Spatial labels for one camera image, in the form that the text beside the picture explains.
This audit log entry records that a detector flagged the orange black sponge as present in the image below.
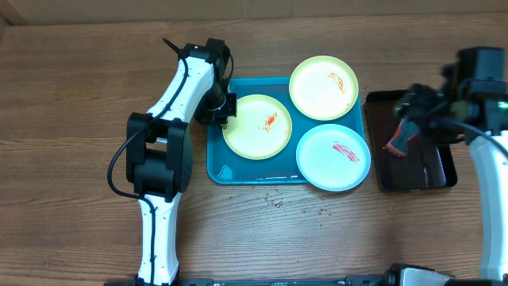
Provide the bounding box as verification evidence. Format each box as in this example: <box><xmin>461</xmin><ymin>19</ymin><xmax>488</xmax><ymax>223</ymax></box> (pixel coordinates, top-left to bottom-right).
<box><xmin>384</xmin><ymin>119</ymin><xmax>419</xmax><ymax>157</ymax></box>

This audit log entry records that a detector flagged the yellow plate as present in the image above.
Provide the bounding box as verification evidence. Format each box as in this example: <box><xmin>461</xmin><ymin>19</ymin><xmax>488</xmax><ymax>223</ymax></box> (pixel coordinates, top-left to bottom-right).
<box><xmin>289</xmin><ymin>56</ymin><xmax>359</xmax><ymax>121</ymax></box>
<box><xmin>222</xmin><ymin>95</ymin><xmax>292</xmax><ymax>160</ymax></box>

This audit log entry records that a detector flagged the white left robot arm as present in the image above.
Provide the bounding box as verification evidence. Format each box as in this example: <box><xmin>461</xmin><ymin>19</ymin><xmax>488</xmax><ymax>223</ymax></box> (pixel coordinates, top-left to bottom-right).
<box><xmin>123</xmin><ymin>38</ymin><xmax>237</xmax><ymax>285</ymax></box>

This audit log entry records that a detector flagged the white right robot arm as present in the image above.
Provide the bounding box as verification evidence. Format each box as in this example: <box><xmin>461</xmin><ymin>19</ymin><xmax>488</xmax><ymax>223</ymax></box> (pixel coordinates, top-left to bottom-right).
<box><xmin>391</xmin><ymin>47</ymin><xmax>507</xmax><ymax>285</ymax></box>

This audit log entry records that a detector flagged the black rectangular tray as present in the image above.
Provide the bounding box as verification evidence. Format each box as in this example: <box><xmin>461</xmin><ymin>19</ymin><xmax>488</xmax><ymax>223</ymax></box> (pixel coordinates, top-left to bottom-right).
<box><xmin>364</xmin><ymin>90</ymin><xmax>458</xmax><ymax>192</ymax></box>

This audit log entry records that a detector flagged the teal plastic tray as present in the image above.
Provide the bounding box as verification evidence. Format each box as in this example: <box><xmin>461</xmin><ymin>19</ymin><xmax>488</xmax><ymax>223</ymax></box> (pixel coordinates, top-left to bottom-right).
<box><xmin>207</xmin><ymin>77</ymin><xmax>365</xmax><ymax>184</ymax></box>

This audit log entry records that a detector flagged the light blue plate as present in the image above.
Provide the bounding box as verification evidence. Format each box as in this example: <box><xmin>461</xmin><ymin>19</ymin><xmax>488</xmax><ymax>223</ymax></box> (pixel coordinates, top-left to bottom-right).
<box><xmin>296</xmin><ymin>124</ymin><xmax>371</xmax><ymax>192</ymax></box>

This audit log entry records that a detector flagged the grey device at base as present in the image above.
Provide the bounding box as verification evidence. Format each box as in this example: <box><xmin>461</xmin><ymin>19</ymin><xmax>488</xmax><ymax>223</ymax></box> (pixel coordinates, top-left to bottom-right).
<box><xmin>382</xmin><ymin>263</ymin><xmax>454</xmax><ymax>286</ymax></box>

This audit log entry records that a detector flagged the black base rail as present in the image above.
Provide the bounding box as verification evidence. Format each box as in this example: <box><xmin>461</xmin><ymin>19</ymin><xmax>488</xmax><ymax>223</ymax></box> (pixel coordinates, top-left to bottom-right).
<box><xmin>103</xmin><ymin>274</ymin><xmax>390</xmax><ymax>286</ymax></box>

